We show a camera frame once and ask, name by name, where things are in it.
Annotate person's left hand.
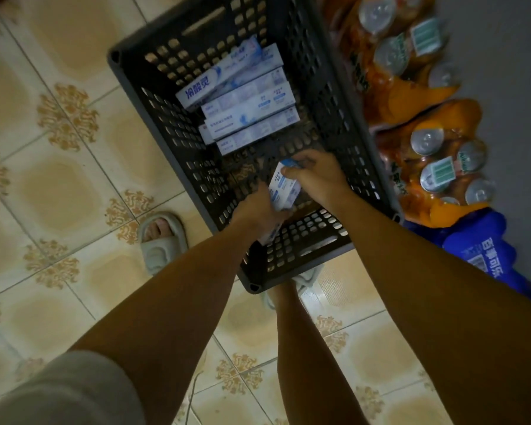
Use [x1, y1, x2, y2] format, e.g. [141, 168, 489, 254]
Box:
[230, 183, 293, 235]

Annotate person's right hand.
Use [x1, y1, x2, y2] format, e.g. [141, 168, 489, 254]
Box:
[281, 149, 355, 213]

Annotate person's right forearm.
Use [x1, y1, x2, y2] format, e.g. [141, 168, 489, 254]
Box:
[334, 190, 531, 425]

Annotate person's left forearm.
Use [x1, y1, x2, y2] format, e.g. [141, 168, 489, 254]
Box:
[69, 219, 259, 425]

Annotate grey right sandal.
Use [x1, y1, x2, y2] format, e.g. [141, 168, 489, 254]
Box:
[259, 264, 325, 311]

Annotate grey sandal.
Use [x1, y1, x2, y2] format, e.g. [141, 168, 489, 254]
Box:
[259, 264, 325, 311]
[137, 211, 189, 277]

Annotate dark grey plastic basket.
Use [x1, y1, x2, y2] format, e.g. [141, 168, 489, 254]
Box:
[107, 0, 404, 295]

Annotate grey left sandal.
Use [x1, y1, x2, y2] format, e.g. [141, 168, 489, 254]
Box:
[137, 211, 189, 277]

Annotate person's left foot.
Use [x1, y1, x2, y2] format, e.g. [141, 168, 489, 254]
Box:
[143, 218, 174, 243]

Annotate white toothpaste box blue lettering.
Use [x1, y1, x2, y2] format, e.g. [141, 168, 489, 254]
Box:
[176, 35, 264, 110]

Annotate orange drink bottle pack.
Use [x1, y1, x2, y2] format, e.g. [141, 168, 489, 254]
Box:
[375, 99, 497, 229]
[322, 0, 462, 127]

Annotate person's right leg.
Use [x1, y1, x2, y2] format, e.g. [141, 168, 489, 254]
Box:
[268, 281, 369, 425]

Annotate blue drink bottle pack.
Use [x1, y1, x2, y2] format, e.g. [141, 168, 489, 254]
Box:
[402, 207, 531, 311]

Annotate grey shorts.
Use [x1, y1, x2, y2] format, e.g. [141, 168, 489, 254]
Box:
[0, 351, 148, 425]

